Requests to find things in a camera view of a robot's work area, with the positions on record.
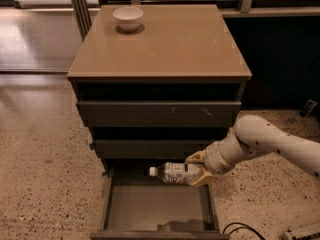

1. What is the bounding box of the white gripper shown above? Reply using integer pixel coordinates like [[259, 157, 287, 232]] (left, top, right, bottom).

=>
[[185, 134, 245, 187]]

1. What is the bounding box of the clear plastic bottle blue label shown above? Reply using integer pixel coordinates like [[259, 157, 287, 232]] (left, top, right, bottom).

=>
[[149, 162, 200, 185]]

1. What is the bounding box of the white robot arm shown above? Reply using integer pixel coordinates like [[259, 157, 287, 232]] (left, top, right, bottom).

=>
[[185, 115, 320, 187]]

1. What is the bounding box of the top grey drawer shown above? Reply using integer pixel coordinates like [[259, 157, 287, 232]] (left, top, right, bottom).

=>
[[77, 101, 241, 128]]

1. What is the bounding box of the open bottom grey drawer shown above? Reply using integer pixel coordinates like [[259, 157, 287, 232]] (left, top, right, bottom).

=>
[[90, 168, 229, 240]]

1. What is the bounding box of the brown drawer cabinet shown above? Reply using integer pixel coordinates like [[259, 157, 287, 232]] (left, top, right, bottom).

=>
[[68, 5, 252, 171]]

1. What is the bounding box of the middle grey drawer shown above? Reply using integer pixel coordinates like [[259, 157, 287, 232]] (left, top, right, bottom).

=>
[[91, 140, 213, 160]]

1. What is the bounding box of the white power strip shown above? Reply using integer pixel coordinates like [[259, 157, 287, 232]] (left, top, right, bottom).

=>
[[280, 222, 320, 240]]

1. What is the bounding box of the small dark floor object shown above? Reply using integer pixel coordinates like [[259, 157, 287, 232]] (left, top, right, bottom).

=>
[[300, 99, 318, 118]]

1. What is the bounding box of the white ceramic bowl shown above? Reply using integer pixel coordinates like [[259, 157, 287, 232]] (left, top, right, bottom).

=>
[[113, 6, 144, 32]]

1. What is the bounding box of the black cable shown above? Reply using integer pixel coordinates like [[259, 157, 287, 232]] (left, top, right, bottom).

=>
[[222, 222, 267, 240]]

